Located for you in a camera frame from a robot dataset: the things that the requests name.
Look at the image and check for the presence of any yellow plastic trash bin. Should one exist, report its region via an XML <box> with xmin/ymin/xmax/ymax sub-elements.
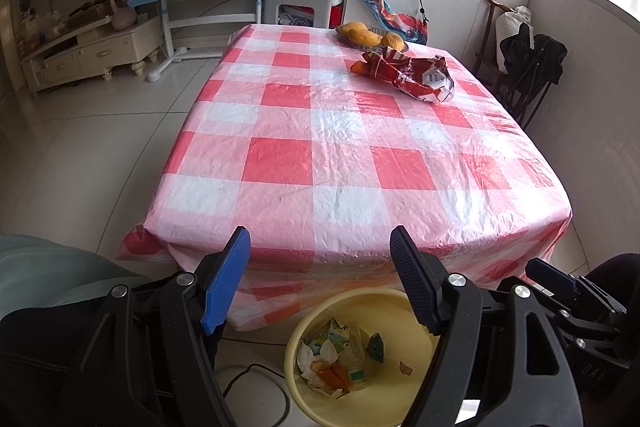
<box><xmin>283</xmin><ymin>288</ymin><xmax>438</xmax><ymax>426</ymax></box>

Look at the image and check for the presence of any trash pile in bin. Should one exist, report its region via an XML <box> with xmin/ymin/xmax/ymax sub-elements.
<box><xmin>294</xmin><ymin>319</ymin><xmax>386</xmax><ymax>398</ymax></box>

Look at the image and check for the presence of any red white checkered tablecloth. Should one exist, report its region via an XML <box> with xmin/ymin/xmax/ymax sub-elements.
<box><xmin>119</xmin><ymin>24</ymin><xmax>572</xmax><ymax>331</ymax></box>

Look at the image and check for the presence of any red snack bag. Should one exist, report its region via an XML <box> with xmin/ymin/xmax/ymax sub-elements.
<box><xmin>361</xmin><ymin>48</ymin><xmax>456</xmax><ymax>104</ymax></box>

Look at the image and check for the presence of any black jacket on chair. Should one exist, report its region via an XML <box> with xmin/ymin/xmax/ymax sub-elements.
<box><xmin>499</xmin><ymin>23</ymin><xmax>568</xmax><ymax>106</ymax></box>

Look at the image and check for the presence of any dark wooden chair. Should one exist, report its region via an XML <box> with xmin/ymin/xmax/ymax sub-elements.
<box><xmin>472</xmin><ymin>0</ymin><xmax>552</xmax><ymax>130</ymax></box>

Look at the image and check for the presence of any woven fruit basket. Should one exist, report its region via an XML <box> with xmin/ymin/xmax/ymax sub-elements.
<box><xmin>335</xmin><ymin>23</ymin><xmax>409</xmax><ymax>52</ymax></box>

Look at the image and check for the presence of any white tv cabinet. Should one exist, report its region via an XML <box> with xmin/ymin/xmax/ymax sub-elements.
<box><xmin>21</xmin><ymin>15</ymin><xmax>162</xmax><ymax>94</ymax></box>

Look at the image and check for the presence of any pink kettlebell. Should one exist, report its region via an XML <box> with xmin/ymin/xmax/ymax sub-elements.
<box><xmin>110</xmin><ymin>0</ymin><xmax>137</xmax><ymax>31</ymax></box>

